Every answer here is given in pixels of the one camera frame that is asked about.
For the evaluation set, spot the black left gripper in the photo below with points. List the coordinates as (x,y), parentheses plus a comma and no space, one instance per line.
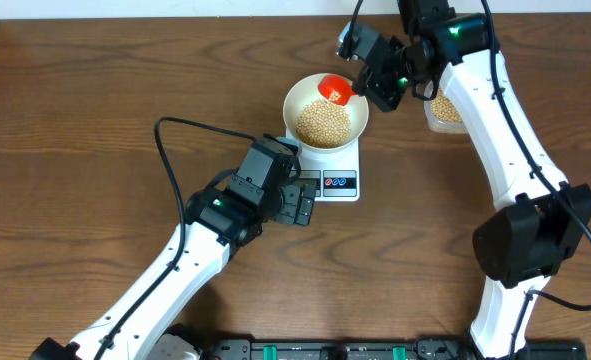
(287,213)

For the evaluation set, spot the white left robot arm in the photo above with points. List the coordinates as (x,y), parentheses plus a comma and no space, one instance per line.
(226,215)

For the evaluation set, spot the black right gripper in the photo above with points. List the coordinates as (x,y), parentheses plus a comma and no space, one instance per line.
(387,101)

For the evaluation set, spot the cream bowl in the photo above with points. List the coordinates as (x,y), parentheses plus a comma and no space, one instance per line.
(305,91)

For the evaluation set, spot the soybeans in bowl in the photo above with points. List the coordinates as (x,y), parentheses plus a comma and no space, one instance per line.
(322,124)

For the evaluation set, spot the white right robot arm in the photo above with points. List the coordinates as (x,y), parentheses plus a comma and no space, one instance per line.
(540,218)

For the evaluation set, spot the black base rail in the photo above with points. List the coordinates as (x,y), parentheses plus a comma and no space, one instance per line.
(427,348)

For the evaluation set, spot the white digital kitchen scale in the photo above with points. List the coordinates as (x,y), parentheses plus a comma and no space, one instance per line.
(334,172)

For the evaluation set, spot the clear plastic bean container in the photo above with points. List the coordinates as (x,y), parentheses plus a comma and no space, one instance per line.
(442,116)

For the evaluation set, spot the red measuring scoop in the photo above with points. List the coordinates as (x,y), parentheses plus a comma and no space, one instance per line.
(336,89)

